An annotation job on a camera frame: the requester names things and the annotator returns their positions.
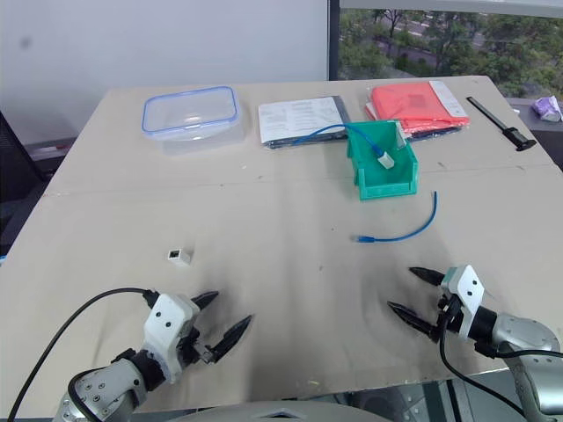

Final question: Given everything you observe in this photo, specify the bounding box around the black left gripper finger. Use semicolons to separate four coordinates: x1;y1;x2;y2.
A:
209;313;255;365
190;290;220;311

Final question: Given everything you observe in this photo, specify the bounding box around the grey robot torso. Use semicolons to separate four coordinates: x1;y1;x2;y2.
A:
169;397;397;422

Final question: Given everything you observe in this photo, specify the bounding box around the crumpled purple white wrapper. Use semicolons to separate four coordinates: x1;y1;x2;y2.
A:
530;95;563;124

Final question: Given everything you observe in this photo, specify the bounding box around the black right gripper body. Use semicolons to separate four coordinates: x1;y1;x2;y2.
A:
432;293;463;344

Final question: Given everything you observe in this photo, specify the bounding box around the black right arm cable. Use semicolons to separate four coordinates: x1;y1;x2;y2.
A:
438;302;527;417

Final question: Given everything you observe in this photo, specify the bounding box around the dark window frame post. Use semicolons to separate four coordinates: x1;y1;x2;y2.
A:
326;0;343;82

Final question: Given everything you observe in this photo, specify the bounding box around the dark side table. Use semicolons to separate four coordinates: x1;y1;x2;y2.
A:
505;96;563;173

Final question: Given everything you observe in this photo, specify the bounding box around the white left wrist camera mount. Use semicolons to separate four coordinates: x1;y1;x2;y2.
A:
143;293;202;384

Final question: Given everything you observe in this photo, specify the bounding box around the dark bag with white sheet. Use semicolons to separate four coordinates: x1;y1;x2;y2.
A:
257;94;353;150

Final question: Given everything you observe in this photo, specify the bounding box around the green plastic storage bin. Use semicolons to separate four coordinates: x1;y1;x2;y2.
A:
345;120;420;202

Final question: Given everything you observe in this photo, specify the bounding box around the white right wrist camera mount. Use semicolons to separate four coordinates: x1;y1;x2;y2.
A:
440;264;486;340

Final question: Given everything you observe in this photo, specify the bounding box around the red packaged cloth bag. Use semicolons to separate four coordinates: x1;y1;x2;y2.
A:
362;80;472;141

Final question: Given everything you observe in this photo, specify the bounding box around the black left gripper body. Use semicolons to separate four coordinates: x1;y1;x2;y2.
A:
178;307;216;366

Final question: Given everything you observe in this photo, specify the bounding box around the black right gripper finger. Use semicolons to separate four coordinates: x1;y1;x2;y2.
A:
386;301;442;343
408;266;447;287

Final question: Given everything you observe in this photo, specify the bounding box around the black plastic caliper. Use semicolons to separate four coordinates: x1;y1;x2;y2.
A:
466;96;537;153

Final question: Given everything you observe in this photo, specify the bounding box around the blue cable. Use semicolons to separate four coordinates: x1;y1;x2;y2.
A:
293;123;383;156
350;190;440;244

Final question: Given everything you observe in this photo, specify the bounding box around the clear container with blue lid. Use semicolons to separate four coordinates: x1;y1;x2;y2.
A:
141;84;247;157

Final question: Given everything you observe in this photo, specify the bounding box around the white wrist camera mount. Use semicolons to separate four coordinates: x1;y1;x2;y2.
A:
440;264;486;340
143;293;202;384

